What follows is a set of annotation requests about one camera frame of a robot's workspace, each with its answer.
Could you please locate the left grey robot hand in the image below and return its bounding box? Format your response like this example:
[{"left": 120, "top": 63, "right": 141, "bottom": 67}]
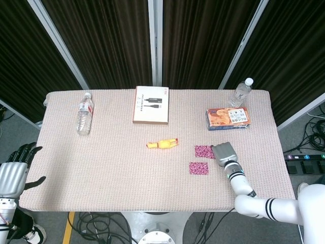
[{"left": 0, "top": 141, "right": 47, "bottom": 199}]

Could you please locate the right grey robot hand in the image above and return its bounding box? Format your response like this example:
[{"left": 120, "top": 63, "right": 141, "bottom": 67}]
[{"left": 211, "top": 141, "right": 239, "bottom": 168}]

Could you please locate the pink patterned packet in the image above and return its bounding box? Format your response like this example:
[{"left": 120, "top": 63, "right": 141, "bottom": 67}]
[
  {"left": 194, "top": 144, "right": 216, "bottom": 160},
  {"left": 189, "top": 162, "right": 209, "bottom": 176}
]

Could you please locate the orange and blue snack box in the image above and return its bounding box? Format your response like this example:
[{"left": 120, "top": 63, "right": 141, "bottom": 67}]
[{"left": 205, "top": 107, "right": 252, "bottom": 131}]

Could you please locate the black trouser leg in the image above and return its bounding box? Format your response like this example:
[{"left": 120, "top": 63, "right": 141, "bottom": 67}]
[{"left": 7, "top": 209, "right": 35, "bottom": 241}]

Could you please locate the white-cap clear water bottle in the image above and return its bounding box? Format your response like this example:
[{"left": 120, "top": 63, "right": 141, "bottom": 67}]
[{"left": 227, "top": 77, "right": 254, "bottom": 108}]

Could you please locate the yellow rubber chicken toy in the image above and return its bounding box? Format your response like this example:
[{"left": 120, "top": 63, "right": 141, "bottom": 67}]
[{"left": 146, "top": 138, "right": 179, "bottom": 150}]

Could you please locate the black and white sneaker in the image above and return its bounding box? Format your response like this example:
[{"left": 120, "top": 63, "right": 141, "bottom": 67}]
[{"left": 22, "top": 223, "right": 48, "bottom": 244}]

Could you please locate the red-label clear water bottle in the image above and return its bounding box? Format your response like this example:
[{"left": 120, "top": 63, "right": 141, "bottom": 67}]
[{"left": 76, "top": 92, "right": 94, "bottom": 136}]

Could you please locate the pink woven table cloth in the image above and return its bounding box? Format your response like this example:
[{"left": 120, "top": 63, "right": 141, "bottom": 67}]
[{"left": 19, "top": 88, "right": 298, "bottom": 212}]

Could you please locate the dark curtain panel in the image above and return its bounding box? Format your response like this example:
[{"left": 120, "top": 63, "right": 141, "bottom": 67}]
[
  {"left": 42, "top": 0, "right": 153, "bottom": 90},
  {"left": 0, "top": 0, "right": 84, "bottom": 123},
  {"left": 162, "top": 0, "right": 262, "bottom": 90},
  {"left": 223, "top": 0, "right": 325, "bottom": 127}
]

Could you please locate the aluminium partition base rail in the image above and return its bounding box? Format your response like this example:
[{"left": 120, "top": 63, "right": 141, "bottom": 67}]
[
  {"left": 276, "top": 93, "right": 325, "bottom": 132},
  {"left": 0, "top": 99, "right": 43, "bottom": 130}
]

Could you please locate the black floor cable bundle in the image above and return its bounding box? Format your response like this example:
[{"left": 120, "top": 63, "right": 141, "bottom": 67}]
[
  {"left": 68, "top": 211, "right": 133, "bottom": 244},
  {"left": 191, "top": 212, "right": 234, "bottom": 244},
  {"left": 291, "top": 105, "right": 325, "bottom": 155}
]

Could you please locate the white cable product box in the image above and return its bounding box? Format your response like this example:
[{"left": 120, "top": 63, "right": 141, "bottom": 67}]
[{"left": 132, "top": 85, "right": 170, "bottom": 125}]

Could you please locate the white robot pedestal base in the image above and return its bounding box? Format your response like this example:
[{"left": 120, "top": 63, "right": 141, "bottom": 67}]
[{"left": 121, "top": 211, "right": 191, "bottom": 244}]

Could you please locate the aluminium partition post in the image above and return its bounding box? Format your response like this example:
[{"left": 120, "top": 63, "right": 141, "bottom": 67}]
[
  {"left": 148, "top": 0, "right": 163, "bottom": 86},
  {"left": 218, "top": 0, "right": 270, "bottom": 89},
  {"left": 27, "top": 0, "right": 89, "bottom": 90}
]

